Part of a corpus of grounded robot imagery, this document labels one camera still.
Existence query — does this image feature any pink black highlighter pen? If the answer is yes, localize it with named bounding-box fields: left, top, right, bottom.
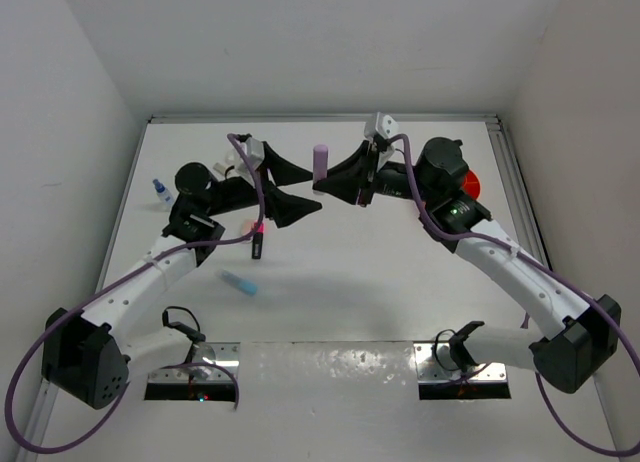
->
left=251, top=223, right=264, bottom=260

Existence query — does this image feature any orange round divided container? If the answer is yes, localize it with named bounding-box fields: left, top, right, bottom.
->
left=462, top=170, right=481, bottom=200

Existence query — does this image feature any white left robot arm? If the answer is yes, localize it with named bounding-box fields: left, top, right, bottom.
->
left=313, top=134, right=621, bottom=394

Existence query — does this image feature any blue cap spray bottle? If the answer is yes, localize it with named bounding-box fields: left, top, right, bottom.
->
left=152, top=179, right=174, bottom=211

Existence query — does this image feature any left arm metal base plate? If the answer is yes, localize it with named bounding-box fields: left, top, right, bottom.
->
left=147, top=342, right=241, bottom=384

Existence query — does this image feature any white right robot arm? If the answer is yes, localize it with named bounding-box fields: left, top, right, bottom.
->
left=42, top=135, right=322, bottom=409

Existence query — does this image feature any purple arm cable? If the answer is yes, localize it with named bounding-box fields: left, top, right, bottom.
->
left=389, top=133, right=640, bottom=457
left=3, top=133, right=269, bottom=455

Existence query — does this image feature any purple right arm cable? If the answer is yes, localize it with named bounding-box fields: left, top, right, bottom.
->
left=3, top=133, right=269, bottom=455

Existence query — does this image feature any pink mini stapler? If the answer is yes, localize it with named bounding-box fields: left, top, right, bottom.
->
left=240, top=219, right=256, bottom=236

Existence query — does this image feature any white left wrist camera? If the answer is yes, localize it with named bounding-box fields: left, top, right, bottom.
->
left=364, top=112, right=400, bottom=170

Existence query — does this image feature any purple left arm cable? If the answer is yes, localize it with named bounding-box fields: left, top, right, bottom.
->
left=389, top=133, right=640, bottom=457

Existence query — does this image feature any purple translucent highlighter pen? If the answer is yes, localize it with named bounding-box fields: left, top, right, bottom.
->
left=312, top=144, right=329, bottom=195

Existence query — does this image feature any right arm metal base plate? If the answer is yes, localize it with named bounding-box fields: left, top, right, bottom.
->
left=414, top=341, right=510, bottom=383

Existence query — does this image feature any light blue highlighter pen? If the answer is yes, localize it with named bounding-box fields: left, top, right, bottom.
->
left=218, top=270, right=258, bottom=296

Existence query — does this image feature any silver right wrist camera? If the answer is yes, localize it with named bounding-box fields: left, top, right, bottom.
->
left=225, top=134, right=265, bottom=185

